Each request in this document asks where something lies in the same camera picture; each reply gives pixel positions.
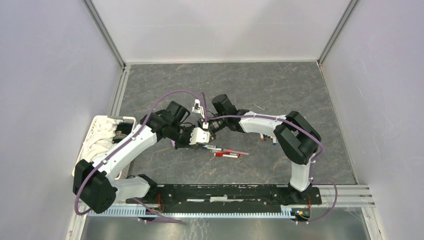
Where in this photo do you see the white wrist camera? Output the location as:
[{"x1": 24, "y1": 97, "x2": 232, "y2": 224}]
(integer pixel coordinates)
[
  {"x1": 191, "y1": 99, "x2": 205, "y2": 116},
  {"x1": 189, "y1": 127, "x2": 211, "y2": 145}
]

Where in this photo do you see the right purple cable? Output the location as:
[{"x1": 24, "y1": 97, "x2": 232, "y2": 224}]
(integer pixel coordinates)
[{"x1": 199, "y1": 92, "x2": 339, "y2": 225}]

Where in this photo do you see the red cap lower marker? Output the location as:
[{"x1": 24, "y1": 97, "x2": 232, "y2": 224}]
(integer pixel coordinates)
[{"x1": 214, "y1": 152, "x2": 239, "y2": 159}]

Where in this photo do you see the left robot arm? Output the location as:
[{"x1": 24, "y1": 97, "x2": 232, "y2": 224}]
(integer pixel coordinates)
[{"x1": 72, "y1": 101, "x2": 211, "y2": 215}]

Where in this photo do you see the blue cap lower marker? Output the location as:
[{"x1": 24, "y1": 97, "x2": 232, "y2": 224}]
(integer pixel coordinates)
[{"x1": 201, "y1": 145, "x2": 222, "y2": 151}]

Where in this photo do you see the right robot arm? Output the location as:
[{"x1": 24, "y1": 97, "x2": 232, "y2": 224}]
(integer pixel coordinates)
[{"x1": 197, "y1": 94, "x2": 324, "y2": 204}]

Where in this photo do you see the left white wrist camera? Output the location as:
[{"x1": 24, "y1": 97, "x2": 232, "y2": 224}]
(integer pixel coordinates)
[{"x1": 189, "y1": 127, "x2": 211, "y2": 145}]

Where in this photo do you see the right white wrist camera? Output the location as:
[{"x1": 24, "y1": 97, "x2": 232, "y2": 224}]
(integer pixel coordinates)
[{"x1": 191, "y1": 99, "x2": 205, "y2": 116}]

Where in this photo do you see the slotted cable duct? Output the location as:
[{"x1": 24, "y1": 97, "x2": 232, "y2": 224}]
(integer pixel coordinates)
[{"x1": 100, "y1": 205, "x2": 295, "y2": 220}]

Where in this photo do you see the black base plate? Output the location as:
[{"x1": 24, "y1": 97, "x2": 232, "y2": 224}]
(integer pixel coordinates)
[{"x1": 140, "y1": 184, "x2": 323, "y2": 214}]

